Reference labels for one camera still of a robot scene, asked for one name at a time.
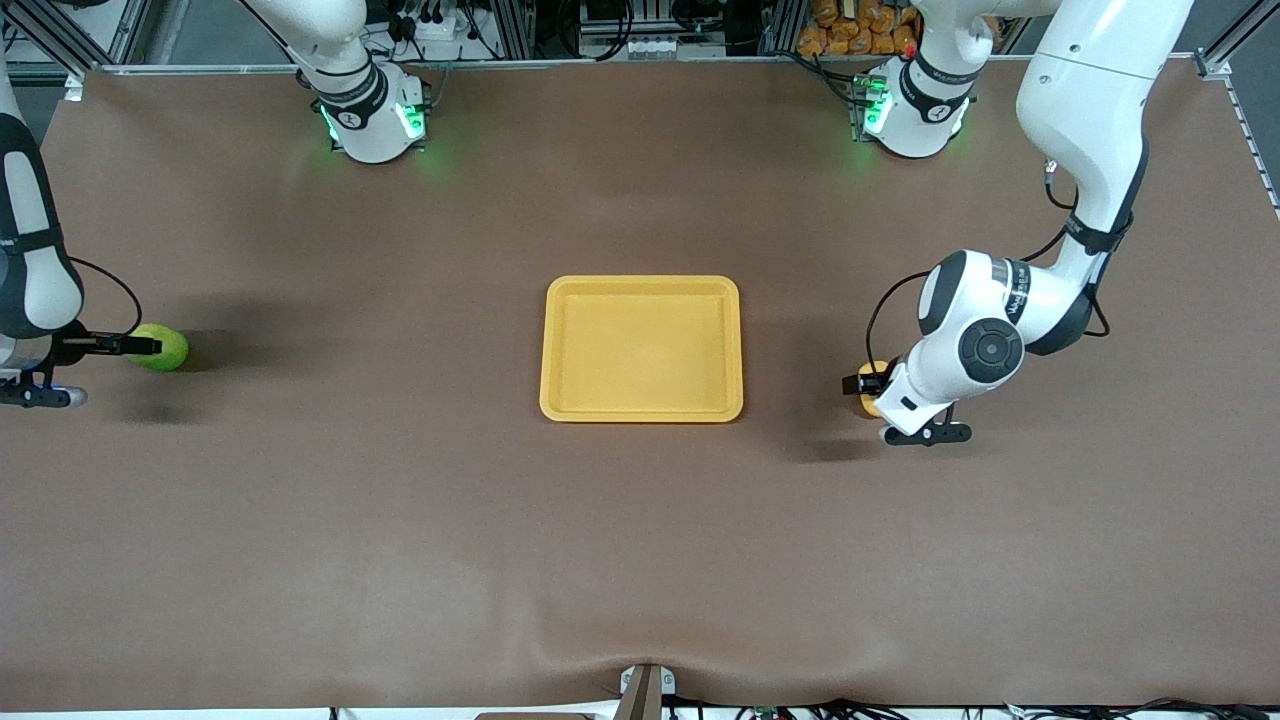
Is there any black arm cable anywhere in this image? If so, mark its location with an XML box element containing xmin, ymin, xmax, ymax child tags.
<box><xmin>865</xmin><ymin>160</ymin><xmax>1113</xmax><ymax>373</ymax></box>
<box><xmin>65</xmin><ymin>257</ymin><xmax>144</xmax><ymax>346</ymax></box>

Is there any yellow plastic tray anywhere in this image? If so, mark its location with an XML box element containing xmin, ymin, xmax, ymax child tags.
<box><xmin>539</xmin><ymin>274</ymin><xmax>745</xmax><ymax>424</ymax></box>

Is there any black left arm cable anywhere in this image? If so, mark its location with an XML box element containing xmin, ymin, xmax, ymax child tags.
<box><xmin>865</xmin><ymin>160</ymin><xmax>1113</xmax><ymax>373</ymax></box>

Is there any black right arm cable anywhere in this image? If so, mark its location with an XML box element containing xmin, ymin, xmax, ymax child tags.
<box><xmin>65</xmin><ymin>257</ymin><xmax>144</xmax><ymax>346</ymax></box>

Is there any white power strip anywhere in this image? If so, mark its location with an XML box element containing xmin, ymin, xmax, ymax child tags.
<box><xmin>390</xmin><ymin>10</ymin><xmax>476</xmax><ymax>63</ymax></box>

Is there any aluminium frame profile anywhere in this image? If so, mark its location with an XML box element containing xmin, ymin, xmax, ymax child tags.
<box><xmin>762</xmin><ymin>0</ymin><xmax>803</xmax><ymax>57</ymax></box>
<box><xmin>492</xmin><ymin>0</ymin><xmax>538</xmax><ymax>61</ymax></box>
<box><xmin>0</xmin><ymin>0</ymin><xmax>151</xmax><ymax>101</ymax></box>
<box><xmin>1195</xmin><ymin>0</ymin><xmax>1280</xmax><ymax>81</ymax></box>

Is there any green apple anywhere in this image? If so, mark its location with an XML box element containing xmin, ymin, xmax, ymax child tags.
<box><xmin>128</xmin><ymin>322</ymin><xmax>191</xmax><ymax>373</ymax></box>

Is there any metal clamp bracket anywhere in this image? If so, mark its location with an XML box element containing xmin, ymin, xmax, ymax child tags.
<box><xmin>618</xmin><ymin>663</ymin><xmax>677</xmax><ymax>720</ymax></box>

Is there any brown table mat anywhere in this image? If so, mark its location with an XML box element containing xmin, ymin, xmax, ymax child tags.
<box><xmin>0</xmin><ymin>55</ymin><xmax>1280</xmax><ymax>713</ymax></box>

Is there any yellow potato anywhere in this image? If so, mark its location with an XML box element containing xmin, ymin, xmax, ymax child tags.
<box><xmin>857</xmin><ymin>360</ymin><xmax>893</xmax><ymax>419</ymax></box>

